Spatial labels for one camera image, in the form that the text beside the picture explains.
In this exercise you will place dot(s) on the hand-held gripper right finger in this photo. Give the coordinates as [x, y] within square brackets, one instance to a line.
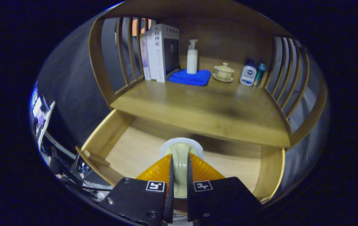
[190, 204]

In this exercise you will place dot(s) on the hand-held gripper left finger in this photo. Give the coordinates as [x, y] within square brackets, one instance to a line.
[170, 201]

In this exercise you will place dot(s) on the wooden drawer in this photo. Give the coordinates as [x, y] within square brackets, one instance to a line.
[135, 150]

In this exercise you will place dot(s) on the wooden countertop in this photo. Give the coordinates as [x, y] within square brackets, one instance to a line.
[213, 106]

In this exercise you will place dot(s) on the wooden cabinet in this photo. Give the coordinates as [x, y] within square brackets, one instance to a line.
[229, 34]

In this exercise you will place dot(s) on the blue folded cloth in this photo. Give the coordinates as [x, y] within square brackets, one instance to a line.
[188, 78]

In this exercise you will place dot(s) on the beige lidded teacup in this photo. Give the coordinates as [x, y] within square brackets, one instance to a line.
[223, 72]

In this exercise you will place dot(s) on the white spray bottle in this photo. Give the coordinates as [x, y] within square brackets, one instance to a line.
[192, 62]

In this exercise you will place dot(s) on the white lotion bottle blue cap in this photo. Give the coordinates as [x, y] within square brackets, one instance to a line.
[248, 75]

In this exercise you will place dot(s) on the thin purple book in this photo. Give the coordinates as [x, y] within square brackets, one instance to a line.
[144, 59]

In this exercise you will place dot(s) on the teal slim bottle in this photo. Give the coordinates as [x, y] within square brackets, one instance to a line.
[259, 75]

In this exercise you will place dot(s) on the thick white book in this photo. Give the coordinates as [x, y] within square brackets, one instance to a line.
[160, 53]

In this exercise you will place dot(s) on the white monitor stand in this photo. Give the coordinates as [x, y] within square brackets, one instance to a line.
[48, 117]

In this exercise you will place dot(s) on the computer monitor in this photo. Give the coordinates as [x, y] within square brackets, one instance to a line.
[37, 106]

